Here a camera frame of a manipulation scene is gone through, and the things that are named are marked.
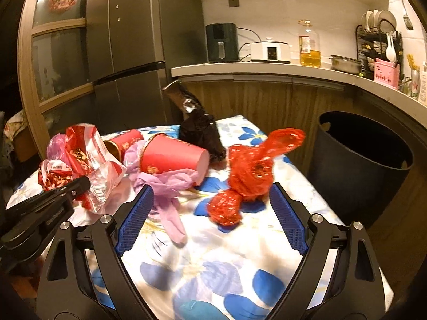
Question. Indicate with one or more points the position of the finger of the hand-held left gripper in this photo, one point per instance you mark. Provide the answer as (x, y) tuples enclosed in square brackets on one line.
[(71, 188)]

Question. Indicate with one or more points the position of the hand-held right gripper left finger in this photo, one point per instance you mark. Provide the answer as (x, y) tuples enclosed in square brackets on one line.
[(134, 221)]

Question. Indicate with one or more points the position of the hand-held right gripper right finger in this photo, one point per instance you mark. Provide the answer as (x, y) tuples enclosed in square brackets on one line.
[(289, 221)]

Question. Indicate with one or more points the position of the red and white plastic bag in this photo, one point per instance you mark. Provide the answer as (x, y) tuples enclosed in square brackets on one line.
[(96, 170)]

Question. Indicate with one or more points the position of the pink plastic bag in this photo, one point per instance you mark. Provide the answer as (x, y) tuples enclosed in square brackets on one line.
[(55, 146), (166, 211)]

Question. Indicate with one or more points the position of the black trash bin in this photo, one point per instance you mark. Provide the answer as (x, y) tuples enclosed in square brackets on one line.
[(343, 186)]

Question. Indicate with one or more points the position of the red paper cup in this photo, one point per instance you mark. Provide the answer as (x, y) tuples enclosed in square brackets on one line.
[(173, 158), (128, 141)]

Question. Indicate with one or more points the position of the black plastic bag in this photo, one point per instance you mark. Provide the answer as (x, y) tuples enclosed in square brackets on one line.
[(203, 133)]

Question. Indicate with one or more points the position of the brown foil wrapper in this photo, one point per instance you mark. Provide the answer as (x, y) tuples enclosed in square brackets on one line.
[(178, 94)]

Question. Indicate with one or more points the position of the floral tablecloth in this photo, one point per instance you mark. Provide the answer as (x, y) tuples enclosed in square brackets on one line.
[(206, 243)]

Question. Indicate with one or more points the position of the floral cloth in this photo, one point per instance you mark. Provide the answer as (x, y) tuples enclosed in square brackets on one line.
[(15, 125)]

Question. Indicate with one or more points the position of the wooden base cabinet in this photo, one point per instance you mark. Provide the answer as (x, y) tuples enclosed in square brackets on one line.
[(267, 100)]

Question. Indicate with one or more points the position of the grey refrigerator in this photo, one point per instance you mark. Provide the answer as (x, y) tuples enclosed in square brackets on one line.
[(140, 40)]

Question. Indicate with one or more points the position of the wooden glass door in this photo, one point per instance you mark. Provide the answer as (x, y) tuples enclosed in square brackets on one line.
[(60, 24)]

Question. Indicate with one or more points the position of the steel pot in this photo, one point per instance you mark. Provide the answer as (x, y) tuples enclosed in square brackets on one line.
[(345, 65)]

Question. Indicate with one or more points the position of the white electric cooker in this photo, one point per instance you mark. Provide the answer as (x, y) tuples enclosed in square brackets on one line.
[(270, 50)]

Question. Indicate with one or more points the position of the cooking oil bottle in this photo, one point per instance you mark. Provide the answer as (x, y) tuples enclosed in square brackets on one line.
[(309, 48)]

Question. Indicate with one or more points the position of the pink utensil holder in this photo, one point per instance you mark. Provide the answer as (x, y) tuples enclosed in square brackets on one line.
[(385, 75)]

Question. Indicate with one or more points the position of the drink can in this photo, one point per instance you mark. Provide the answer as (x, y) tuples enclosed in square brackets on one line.
[(414, 85)]

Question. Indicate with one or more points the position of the black dish rack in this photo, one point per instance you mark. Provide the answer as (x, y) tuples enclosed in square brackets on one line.
[(365, 50)]

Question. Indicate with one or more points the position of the black air fryer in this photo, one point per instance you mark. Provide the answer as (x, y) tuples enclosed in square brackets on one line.
[(220, 41)]

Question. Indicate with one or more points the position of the white spoon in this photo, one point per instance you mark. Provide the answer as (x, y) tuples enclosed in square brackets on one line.
[(390, 51)]

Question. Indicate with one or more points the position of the row of white plates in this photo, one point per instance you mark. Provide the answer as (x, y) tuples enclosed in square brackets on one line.
[(383, 18)]

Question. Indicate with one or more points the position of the hanging spatula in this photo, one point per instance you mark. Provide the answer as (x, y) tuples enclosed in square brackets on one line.
[(407, 20)]

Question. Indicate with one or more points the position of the wall switch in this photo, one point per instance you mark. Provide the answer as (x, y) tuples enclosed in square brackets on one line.
[(234, 2)]

